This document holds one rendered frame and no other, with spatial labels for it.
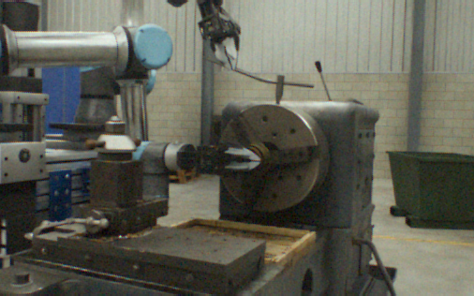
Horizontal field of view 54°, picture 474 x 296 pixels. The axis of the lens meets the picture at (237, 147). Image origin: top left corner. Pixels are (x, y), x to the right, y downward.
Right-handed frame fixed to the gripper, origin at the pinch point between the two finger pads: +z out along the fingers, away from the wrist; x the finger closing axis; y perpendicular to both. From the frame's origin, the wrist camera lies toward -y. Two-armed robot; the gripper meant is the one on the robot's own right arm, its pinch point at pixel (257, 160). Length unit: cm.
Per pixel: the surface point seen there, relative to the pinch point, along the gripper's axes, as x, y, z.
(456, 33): 215, -1040, 26
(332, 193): -11.4, -30.7, 12.2
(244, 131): 7.2, -8.9, -7.6
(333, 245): -27.4, -30.2, 13.4
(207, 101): 57, -904, -521
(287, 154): 1.5, -9.2, 4.9
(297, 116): 11.7, -15.2, 5.5
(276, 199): -12.2, -15.0, 0.2
